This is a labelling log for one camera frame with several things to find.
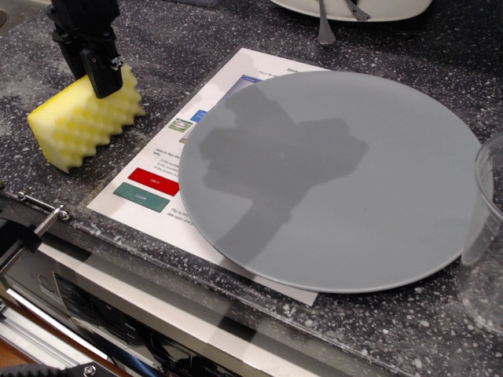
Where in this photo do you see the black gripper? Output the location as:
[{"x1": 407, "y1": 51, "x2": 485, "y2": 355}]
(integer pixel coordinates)
[{"x1": 47, "y1": 0, "x2": 123, "y2": 99}]

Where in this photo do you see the yellow foam sponge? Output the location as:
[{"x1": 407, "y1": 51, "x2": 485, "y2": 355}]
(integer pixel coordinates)
[{"x1": 28, "y1": 65, "x2": 145, "y2": 173}]

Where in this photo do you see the grey round plate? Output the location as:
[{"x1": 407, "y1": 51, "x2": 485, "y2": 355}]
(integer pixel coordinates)
[{"x1": 179, "y1": 71, "x2": 479, "y2": 293}]

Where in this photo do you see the laminated instruction sheet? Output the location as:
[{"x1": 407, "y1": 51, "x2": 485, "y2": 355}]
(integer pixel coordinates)
[{"x1": 88, "y1": 48, "x2": 317, "y2": 306}]

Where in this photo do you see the metal utensil in dish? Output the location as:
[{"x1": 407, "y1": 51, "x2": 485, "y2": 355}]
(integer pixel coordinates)
[{"x1": 345, "y1": 0, "x2": 371, "y2": 21}]

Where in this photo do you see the stainless dishwasher control panel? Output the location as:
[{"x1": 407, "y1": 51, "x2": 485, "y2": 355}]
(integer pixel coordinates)
[{"x1": 2, "y1": 244, "x2": 310, "y2": 376}]

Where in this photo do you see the white dish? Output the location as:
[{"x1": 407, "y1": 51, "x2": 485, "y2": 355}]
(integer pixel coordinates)
[{"x1": 273, "y1": 0, "x2": 432, "y2": 22}]

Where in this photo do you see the clear plastic cup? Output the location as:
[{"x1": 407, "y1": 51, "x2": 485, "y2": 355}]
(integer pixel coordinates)
[{"x1": 458, "y1": 133, "x2": 502, "y2": 334}]

